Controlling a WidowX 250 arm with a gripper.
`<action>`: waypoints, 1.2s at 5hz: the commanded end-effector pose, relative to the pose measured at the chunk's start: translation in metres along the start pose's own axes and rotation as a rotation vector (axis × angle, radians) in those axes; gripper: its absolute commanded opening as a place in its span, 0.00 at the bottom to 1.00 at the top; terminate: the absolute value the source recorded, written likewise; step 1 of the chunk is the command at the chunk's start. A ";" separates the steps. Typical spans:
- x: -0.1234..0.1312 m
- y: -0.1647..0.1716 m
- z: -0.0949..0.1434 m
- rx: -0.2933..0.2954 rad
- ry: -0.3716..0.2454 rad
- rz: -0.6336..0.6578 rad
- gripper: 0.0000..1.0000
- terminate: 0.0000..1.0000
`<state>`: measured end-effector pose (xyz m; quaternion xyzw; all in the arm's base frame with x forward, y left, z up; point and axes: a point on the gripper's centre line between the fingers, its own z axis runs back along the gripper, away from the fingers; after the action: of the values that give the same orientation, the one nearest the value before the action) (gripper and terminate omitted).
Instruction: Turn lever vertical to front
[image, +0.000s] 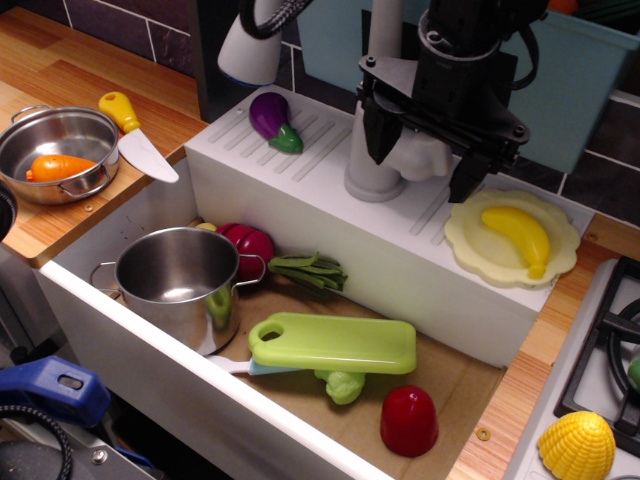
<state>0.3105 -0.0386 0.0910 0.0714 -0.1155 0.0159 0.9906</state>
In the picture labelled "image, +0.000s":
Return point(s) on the red toy pepper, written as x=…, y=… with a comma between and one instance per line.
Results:
x=408, y=424

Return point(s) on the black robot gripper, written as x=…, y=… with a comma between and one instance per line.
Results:
x=473, y=54

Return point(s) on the grey faucet lever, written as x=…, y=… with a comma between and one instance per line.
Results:
x=417, y=156

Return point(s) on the cream scalloped plate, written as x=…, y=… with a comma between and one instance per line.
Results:
x=491, y=255

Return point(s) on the tall steel pot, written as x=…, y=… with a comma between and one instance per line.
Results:
x=184, y=281

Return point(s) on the black stove grate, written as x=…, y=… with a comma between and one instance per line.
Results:
x=599, y=380

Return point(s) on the white toy sink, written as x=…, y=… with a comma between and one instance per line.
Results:
x=484, y=353

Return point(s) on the teal plastic bin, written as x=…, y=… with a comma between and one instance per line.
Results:
x=579, y=66

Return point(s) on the magenta toy onion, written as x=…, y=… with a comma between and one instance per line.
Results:
x=255, y=247

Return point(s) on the orange toy carrot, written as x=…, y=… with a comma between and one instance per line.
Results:
x=54, y=167

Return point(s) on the yellow handled toy knife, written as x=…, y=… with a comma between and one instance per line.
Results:
x=134, y=145

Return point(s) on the yellow toy banana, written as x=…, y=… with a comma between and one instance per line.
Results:
x=525, y=232

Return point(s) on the green cutting board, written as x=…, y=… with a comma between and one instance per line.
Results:
x=334, y=343

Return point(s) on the light green toy broccoli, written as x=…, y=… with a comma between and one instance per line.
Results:
x=342, y=387

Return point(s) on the green felt beans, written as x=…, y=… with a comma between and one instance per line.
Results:
x=316, y=271

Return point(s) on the purple toy eggplant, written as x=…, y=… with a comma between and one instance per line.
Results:
x=269, y=115

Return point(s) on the green toy on stove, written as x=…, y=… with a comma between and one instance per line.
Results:
x=633, y=373

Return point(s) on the grey toy faucet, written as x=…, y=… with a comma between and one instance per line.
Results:
x=366, y=178

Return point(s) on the blue clamp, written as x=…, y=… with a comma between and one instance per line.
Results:
x=58, y=388

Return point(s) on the white blue toy spatula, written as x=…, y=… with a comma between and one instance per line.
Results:
x=249, y=367

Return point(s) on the small yellow toy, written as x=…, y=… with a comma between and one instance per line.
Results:
x=207, y=226

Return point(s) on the yellow toy corn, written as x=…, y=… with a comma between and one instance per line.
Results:
x=579, y=445

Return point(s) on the shallow steel pan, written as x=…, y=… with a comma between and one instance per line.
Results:
x=77, y=131

